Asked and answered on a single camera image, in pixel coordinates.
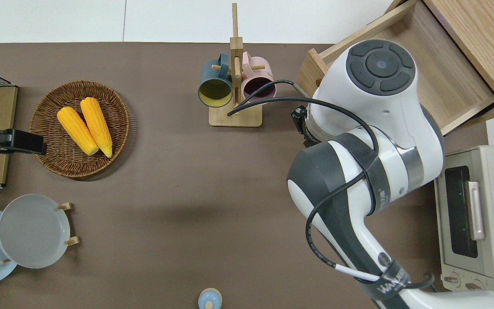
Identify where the wooden plate rack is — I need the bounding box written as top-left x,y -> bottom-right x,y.
0,202 -> 80,264

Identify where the wooden drawer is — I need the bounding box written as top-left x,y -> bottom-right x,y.
297,0 -> 494,136

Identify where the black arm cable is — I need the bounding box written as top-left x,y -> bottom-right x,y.
228,79 -> 436,293

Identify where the yellow corn cob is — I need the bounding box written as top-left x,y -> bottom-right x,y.
80,97 -> 113,158
57,106 -> 99,156

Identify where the brown table mat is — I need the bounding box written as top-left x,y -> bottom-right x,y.
0,42 -> 490,309

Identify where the pink mug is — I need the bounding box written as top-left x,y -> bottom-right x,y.
241,51 -> 277,105

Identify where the wooden mug tree stand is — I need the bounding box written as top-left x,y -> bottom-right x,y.
208,2 -> 269,128

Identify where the dark teal mug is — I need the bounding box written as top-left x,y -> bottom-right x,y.
198,53 -> 234,108

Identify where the round brown wicker basket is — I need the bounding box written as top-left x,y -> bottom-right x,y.
29,80 -> 130,178

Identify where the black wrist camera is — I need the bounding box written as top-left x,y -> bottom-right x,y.
291,106 -> 316,147

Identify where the blue bell wooden base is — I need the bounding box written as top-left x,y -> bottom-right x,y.
198,288 -> 223,309

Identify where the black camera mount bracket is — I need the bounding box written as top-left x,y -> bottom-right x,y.
0,114 -> 47,156

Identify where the wooden drawer cabinet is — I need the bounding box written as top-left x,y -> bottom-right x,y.
386,0 -> 494,121

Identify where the grey plate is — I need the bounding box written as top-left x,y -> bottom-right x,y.
0,194 -> 71,269

